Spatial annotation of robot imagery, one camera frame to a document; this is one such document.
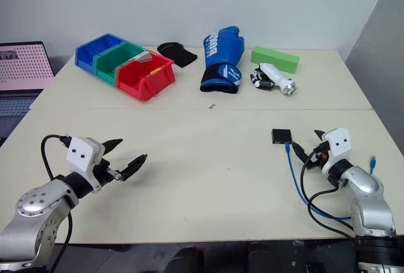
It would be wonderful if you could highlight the green foam block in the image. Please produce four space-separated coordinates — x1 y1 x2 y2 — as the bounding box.
251 45 301 75

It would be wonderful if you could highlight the clear plastic piece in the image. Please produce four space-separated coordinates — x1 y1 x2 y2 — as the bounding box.
135 52 156 64

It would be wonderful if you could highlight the blue cable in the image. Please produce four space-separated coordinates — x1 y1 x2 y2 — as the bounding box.
283 141 379 222

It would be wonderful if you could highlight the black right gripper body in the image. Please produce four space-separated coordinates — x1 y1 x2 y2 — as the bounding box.
307 141 331 171

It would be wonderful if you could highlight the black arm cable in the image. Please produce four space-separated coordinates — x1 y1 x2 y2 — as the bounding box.
300 148 357 240
40 134 74 267

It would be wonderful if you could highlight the blue plastic storage bin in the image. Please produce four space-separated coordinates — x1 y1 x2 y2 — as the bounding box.
74 33 128 75

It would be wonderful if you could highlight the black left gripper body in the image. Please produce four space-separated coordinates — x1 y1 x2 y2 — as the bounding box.
93 158 124 189

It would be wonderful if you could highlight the red plastic storage bin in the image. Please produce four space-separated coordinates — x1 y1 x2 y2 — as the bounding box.
114 53 176 103

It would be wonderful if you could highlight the blue boxing glove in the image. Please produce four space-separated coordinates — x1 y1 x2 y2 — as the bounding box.
199 25 246 95

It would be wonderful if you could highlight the black fabric pad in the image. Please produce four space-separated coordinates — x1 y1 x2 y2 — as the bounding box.
157 42 198 69

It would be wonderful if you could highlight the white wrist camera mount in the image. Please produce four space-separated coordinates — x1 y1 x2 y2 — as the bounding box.
321 127 352 173
66 136 107 194

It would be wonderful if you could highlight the open laptop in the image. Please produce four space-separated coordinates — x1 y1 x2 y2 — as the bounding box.
0 40 56 140

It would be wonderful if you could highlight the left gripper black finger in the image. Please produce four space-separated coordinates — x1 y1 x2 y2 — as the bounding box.
120 153 149 183
100 138 124 158

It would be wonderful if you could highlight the small black box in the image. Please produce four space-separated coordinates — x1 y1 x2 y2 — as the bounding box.
271 128 293 146

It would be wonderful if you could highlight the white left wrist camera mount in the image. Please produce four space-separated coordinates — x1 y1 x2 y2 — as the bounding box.
66 136 107 194

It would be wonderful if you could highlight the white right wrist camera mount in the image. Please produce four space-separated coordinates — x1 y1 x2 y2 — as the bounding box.
321 127 352 173

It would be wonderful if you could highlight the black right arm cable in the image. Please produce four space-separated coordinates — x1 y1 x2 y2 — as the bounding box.
300 148 357 240

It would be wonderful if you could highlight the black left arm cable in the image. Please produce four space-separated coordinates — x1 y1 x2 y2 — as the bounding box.
40 134 74 267

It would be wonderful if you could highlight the white robotic dexterous hand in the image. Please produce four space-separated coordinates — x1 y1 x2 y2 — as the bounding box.
249 62 298 98

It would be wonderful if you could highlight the green plastic storage bin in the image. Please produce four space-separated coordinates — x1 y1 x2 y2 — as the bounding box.
93 41 156 86

